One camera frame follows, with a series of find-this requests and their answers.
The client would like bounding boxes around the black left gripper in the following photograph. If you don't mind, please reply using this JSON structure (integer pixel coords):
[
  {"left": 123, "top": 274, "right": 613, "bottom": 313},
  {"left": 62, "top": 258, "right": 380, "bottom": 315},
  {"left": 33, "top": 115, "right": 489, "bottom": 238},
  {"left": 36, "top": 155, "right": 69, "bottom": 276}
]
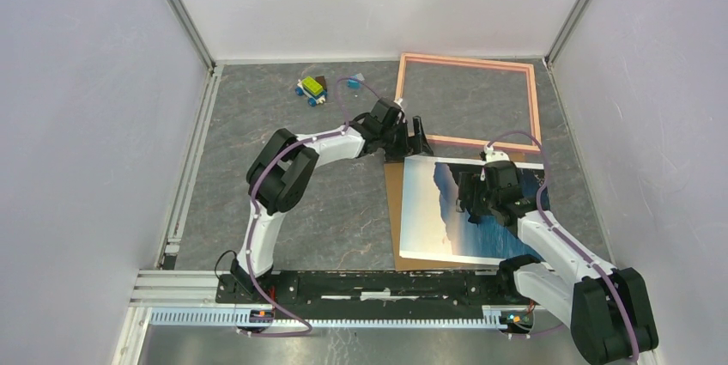
[{"left": 380, "top": 118, "right": 434, "bottom": 165}]

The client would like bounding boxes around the brown cardboard backing board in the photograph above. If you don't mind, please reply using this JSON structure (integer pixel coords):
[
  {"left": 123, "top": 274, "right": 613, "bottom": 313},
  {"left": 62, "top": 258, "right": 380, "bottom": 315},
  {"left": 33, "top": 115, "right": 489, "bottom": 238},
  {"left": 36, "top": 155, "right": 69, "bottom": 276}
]
[{"left": 384, "top": 151, "right": 527, "bottom": 272}]

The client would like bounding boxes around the mountain landscape photo print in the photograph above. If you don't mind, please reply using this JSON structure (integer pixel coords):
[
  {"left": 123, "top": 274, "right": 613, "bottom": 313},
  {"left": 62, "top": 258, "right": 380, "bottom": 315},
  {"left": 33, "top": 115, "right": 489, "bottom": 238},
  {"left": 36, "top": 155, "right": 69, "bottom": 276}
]
[{"left": 398, "top": 155, "right": 556, "bottom": 267}]

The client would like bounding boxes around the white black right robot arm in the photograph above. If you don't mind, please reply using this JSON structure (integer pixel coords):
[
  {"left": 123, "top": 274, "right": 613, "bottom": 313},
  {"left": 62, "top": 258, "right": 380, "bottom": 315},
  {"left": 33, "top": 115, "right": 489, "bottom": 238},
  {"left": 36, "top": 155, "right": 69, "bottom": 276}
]
[{"left": 450, "top": 159, "right": 659, "bottom": 364}]

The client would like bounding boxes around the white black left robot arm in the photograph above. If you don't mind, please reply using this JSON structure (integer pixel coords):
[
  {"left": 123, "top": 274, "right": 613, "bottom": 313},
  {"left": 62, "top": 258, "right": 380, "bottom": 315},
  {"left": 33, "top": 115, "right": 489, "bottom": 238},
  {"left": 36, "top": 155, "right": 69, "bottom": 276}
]
[{"left": 231, "top": 98, "right": 433, "bottom": 303}]

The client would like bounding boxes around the blue grey toy block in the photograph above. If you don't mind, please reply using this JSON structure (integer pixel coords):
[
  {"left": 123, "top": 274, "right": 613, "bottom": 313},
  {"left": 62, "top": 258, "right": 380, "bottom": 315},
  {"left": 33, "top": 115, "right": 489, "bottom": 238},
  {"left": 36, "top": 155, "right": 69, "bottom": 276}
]
[{"left": 346, "top": 73, "right": 365, "bottom": 89}]

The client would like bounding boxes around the blue green toy car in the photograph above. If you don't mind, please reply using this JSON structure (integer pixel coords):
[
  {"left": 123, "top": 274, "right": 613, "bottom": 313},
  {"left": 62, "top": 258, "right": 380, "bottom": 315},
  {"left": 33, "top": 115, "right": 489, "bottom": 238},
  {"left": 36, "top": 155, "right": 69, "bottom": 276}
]
[{"left": 294, "top": 76, "right": 327, "bottom": 106}]

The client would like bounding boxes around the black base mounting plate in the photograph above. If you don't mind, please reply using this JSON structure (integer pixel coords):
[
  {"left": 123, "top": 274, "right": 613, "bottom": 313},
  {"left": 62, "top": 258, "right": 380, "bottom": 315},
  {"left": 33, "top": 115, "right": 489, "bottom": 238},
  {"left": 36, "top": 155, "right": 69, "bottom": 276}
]
[{"left": 215, "top": 270, "right": 538, "bottom": 323}]

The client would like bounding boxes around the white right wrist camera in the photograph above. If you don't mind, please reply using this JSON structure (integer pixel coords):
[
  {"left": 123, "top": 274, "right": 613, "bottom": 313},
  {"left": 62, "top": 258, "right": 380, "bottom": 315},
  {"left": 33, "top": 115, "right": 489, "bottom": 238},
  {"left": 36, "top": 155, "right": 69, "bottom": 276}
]
[{"left": 481, "top": 145, "right": 511, "bottom": 163}]

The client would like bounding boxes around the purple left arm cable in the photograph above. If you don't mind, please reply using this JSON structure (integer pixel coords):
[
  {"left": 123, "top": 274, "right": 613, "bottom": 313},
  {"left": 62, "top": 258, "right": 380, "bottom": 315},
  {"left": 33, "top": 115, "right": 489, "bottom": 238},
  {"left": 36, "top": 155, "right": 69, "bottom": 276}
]
[{"left": 239, "top": 77, "right": 402, "bottom": 338}]

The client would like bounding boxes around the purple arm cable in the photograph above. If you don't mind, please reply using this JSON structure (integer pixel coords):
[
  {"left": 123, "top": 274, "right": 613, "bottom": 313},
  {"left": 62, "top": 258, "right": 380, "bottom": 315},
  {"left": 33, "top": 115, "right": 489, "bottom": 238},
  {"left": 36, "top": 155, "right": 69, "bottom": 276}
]
[
  {"left": 483, "top": 130, "right": 641, "bottom": 363},
  {"left": 239, "top": 77, "right": 402, "bottom": 338}
]

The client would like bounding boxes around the pink wooden picture frame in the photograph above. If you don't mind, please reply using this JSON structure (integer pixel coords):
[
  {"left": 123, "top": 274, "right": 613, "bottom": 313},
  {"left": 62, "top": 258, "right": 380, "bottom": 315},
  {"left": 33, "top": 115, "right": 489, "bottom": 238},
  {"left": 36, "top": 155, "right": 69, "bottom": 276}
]
[{"left": 395, "top": 52, "right": 542, "bottom": 154}]

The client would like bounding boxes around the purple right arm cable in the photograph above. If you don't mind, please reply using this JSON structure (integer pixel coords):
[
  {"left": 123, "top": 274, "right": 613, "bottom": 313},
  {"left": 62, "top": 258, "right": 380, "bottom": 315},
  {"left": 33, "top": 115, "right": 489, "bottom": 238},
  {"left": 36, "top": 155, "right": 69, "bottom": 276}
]
[{"left": 483, "top": 130, "right": 641, "bottom": 363}]

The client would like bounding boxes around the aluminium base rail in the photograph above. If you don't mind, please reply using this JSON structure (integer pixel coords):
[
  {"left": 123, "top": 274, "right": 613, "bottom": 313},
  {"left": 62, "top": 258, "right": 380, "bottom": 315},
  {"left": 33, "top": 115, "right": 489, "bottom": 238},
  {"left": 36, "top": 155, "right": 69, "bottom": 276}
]
[{"left": 127, "top": 269, "right": 570, "bottom": 330}]

